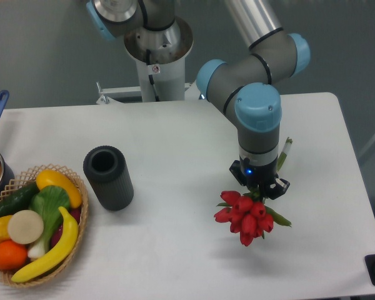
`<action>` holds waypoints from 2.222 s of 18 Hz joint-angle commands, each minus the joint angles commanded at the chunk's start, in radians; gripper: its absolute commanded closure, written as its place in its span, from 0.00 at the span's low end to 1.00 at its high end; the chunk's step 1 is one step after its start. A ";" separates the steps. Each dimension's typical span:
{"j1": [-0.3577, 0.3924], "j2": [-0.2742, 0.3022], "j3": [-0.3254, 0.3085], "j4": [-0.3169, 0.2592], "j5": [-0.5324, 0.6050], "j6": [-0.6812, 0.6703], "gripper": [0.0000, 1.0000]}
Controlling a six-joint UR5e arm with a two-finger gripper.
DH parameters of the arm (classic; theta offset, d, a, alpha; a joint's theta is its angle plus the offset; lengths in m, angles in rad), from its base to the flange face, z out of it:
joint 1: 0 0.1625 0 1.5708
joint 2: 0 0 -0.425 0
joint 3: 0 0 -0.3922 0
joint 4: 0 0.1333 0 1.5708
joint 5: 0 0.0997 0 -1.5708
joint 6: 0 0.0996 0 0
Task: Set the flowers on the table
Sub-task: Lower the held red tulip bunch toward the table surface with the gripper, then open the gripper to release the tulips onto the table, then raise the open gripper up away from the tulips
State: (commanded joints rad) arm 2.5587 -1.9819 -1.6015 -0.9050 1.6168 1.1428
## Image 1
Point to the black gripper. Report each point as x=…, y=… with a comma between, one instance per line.
x=250, y=175

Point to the red tulip bouquet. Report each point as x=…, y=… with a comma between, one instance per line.
x=248, y=215

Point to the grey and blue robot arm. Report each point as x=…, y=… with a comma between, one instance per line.
x=243, y=92

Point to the dark grey ribbed vase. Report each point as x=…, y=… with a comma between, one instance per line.
x=107, y=172

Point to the purple eggplant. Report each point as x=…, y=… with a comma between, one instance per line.
x=69, y=231

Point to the yellow banana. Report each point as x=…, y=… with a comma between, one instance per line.
x=40, y=266

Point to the green bok choy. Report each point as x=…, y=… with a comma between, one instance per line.
x=46, y=203

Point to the woven wicker basket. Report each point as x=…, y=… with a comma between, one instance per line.
x=27, y=177

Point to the beige round slice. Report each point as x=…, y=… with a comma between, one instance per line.
x=25, y=227

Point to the green cucumber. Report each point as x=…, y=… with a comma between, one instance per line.
x=18, y=200

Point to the orange fruit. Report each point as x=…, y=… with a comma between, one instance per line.
x=12, y=255

